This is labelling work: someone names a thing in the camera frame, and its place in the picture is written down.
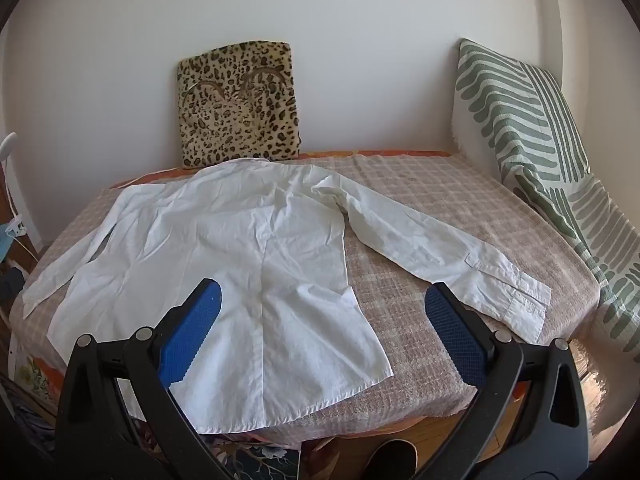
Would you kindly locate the orange floral bedsheet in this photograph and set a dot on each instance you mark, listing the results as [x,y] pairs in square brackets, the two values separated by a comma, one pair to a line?
[145,178]

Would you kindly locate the dark slipper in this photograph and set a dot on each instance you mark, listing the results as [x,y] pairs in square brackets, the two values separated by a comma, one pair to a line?
[390,460]

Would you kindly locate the pink checked blanket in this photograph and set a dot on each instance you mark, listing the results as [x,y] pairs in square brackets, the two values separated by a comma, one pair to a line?
[425,200]

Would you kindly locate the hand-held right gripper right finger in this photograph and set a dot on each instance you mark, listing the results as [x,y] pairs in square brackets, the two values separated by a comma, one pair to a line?
[452,330]

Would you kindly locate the green striped white cushion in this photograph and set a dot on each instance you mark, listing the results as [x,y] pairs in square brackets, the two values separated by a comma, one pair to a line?
[515,110]

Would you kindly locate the wooden bed frame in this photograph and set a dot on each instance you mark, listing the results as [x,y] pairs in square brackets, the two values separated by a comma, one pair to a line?
[440,430]

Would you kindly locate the white clip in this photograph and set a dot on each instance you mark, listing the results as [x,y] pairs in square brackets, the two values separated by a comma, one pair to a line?
[15,226]

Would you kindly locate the white long-sleeved shirt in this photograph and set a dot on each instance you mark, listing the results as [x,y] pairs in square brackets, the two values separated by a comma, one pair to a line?
[225,235]

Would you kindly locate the dark floral cloth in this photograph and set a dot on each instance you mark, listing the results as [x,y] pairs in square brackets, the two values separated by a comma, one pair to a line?
[260,465]

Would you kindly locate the white desk lamp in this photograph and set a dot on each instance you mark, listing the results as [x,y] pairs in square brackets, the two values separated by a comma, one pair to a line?
[7,142]

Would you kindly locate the leopard print cushion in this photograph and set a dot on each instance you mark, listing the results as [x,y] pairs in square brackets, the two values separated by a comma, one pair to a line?
[235,105]

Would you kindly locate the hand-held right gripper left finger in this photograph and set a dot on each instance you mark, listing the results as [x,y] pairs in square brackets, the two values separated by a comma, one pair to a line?
[192,330]

